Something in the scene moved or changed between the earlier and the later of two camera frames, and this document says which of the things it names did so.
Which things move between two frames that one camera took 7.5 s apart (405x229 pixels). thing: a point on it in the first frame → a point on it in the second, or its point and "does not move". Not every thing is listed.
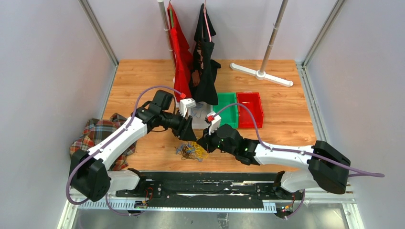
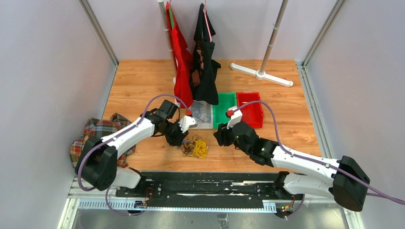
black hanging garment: x=203 y=83 does not move
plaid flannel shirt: x=95 y=130 does not move
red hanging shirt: x=183 y=56 does not move
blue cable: x=187 y=148 → x=202 y=115
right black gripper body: x=212 y=142 → x=226 y=136
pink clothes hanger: x=205 y=15 does not move
